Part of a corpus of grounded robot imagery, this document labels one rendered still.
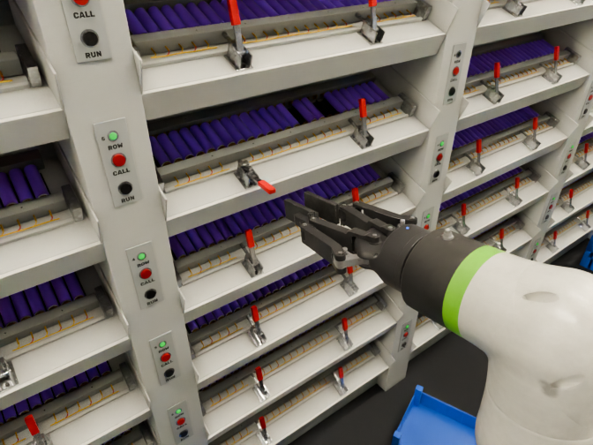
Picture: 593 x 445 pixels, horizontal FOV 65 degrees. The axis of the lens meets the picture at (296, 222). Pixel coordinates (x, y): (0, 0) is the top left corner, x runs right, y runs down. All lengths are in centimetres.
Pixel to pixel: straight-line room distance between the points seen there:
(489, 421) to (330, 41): 61
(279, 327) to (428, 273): 65
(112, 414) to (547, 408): 76
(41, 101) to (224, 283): 44
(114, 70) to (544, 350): 54
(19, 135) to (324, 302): 75
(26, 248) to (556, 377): 63
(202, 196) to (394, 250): 37
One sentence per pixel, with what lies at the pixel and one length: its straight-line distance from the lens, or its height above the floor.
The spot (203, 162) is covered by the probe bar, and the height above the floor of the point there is 96.
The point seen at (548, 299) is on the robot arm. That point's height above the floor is 105.
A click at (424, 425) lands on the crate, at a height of 0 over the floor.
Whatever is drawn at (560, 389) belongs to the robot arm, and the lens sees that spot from 43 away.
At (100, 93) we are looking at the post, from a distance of 63.
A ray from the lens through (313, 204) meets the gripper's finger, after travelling 66.
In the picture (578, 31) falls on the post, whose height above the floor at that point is 101.
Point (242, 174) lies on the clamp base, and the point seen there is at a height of 93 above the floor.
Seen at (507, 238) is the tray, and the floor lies 34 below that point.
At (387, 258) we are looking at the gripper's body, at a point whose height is 99.
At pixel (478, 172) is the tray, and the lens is 132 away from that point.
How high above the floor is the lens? 130
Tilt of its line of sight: 34 degrees down
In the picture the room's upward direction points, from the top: straight up
